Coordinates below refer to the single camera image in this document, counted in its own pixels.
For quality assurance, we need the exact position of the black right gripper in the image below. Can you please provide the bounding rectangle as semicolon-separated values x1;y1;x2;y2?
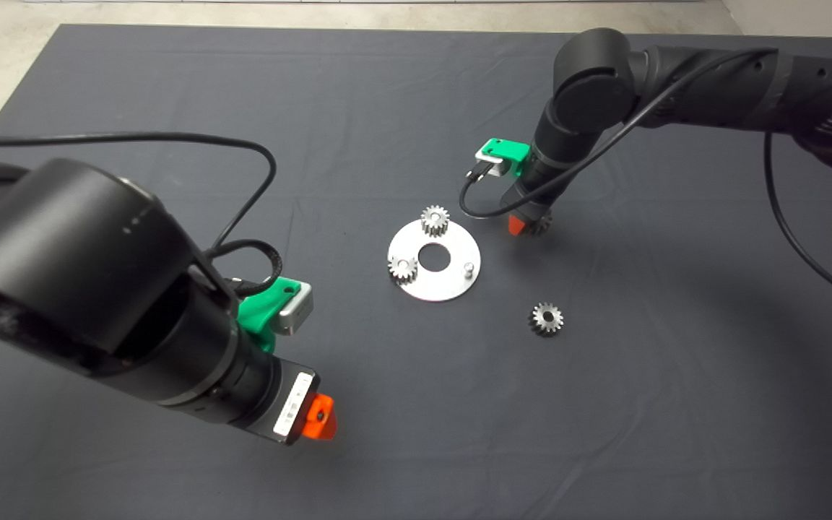
501;170;568;236

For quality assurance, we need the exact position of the green right camera mount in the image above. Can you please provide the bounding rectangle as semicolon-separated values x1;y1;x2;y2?
477;139;532;178

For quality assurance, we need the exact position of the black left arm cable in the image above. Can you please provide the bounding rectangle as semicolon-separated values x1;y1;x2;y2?
0;131;283;297

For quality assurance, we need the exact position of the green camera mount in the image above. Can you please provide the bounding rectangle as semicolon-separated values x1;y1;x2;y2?
237;277;301;355
477;139;532;178

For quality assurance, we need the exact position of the round metal plate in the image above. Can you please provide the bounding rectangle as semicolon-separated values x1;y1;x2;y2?
387;219;482;303

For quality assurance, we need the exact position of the dark grey table cloth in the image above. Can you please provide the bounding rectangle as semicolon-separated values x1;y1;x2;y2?
0;24;832;520

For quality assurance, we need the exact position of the small steel gear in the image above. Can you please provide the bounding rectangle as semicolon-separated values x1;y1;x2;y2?
420;205;451;237
387;255;419;285
529;302;565;338

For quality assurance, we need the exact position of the green left camera mount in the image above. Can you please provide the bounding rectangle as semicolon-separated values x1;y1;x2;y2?
237;277;301;355

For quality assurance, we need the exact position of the silver left camera box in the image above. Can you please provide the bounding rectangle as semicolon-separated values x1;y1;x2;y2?
275;282;314;335

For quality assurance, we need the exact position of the silver camera box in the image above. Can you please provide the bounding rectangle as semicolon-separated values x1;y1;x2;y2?
474;152;514;178
275;282;314;335

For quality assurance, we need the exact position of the silver right camera box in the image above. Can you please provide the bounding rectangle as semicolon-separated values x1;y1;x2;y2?
474;152;514;178

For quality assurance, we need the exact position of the large steel gear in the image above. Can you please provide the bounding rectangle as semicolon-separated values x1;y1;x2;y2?
524;209;554;238

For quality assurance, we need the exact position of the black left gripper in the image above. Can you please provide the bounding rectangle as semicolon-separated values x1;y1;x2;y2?
232;352;338;446

